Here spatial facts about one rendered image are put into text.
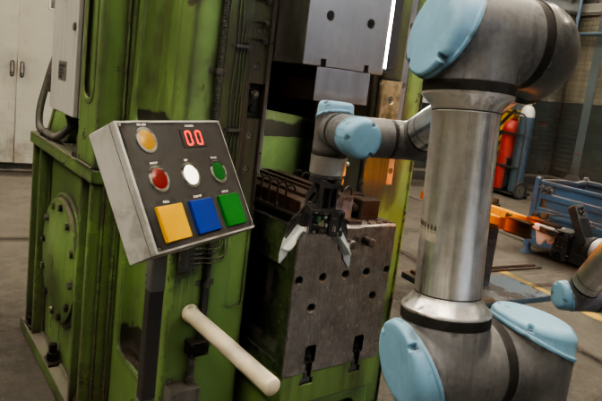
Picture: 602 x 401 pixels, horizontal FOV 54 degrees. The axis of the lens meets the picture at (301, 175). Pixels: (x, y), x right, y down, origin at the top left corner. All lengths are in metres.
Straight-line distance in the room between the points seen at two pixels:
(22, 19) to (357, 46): 5.32
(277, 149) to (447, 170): 1.49
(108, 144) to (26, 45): 5.55
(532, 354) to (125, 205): 0.78
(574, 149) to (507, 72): 10.25
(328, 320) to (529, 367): 1.05
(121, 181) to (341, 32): 0.79
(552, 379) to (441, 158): 0.32
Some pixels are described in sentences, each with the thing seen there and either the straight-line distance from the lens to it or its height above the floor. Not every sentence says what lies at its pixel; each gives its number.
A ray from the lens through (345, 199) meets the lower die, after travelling 1.79.
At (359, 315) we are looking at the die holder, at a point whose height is 0.62.
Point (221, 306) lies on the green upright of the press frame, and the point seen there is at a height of 0.63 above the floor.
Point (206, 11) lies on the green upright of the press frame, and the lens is 1.63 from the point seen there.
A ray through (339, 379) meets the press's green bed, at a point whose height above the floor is 0.42.
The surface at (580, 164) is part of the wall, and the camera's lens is 10.90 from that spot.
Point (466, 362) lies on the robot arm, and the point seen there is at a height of 1.01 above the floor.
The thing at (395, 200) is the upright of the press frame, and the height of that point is 0.94.
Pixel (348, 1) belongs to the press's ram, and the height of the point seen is 1.55.
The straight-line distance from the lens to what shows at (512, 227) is 1.81.
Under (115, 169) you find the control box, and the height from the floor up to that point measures 1.10.
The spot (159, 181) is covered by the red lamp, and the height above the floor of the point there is 1.09.
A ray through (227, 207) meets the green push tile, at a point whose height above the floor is 1.02.
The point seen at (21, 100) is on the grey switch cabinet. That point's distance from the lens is 6.77.
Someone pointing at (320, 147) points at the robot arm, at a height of 1.20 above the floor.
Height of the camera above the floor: 1.32
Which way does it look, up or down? 9 degrees down
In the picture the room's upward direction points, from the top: 7 degrees clockwise
